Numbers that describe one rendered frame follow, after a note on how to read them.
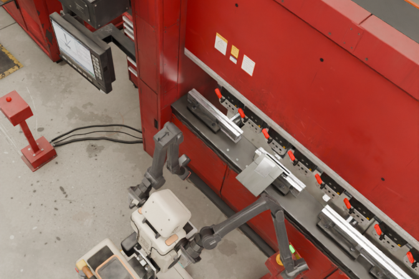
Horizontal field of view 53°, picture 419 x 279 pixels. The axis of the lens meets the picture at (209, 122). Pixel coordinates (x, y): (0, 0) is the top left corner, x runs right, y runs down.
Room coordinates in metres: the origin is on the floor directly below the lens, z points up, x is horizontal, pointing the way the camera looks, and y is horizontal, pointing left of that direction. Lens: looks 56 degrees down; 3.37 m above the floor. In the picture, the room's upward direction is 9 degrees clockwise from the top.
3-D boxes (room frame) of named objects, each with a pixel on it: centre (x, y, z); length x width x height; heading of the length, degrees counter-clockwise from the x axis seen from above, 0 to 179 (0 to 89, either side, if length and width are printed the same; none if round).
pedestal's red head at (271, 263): (0.79, -0.62, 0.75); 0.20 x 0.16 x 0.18; 41
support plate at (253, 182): (1.27, -0.37, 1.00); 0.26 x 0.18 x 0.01; 142
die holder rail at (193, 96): (1.72, -0.03, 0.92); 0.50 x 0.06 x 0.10; 52
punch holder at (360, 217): (1.03, -0.91, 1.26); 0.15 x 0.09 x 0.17; 52
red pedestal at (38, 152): (1.63, 1.44, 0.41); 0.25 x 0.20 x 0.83; 142
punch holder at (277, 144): (1.40, -0.44, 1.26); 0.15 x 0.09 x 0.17; 52
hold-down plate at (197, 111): (1.71, 0.05, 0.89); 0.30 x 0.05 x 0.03; 52
